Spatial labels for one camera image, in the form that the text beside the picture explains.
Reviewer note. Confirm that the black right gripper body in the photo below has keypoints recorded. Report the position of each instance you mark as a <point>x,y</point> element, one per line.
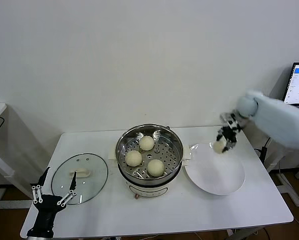
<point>232,130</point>

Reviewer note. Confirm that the white side table with laptop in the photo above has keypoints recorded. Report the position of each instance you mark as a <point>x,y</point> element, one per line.
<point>289,192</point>

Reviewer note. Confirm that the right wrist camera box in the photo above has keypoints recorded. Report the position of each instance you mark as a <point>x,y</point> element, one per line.
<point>225,117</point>

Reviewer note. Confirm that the white steamed baozi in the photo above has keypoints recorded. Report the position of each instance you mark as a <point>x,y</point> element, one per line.
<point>146,143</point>
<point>156,167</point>
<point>218,147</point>
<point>133,158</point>

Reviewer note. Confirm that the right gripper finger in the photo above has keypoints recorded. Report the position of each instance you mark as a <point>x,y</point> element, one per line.
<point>230,146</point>
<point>220,135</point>

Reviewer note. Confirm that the perforated steel steamer basket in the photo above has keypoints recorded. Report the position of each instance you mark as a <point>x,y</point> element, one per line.
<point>149,156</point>

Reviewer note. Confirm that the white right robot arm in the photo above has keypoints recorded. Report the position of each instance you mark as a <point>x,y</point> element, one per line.
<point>277,117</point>

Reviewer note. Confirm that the white round plate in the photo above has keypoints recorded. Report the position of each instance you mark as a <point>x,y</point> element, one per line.
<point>209,175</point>

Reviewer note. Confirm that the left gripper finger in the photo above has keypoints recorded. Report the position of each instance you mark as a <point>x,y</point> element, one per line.
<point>72,186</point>
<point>37,193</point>

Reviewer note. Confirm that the white electric cooker base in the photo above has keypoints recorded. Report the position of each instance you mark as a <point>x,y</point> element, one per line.
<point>149,191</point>

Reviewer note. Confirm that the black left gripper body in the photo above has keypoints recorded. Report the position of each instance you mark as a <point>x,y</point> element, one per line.
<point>47,203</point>

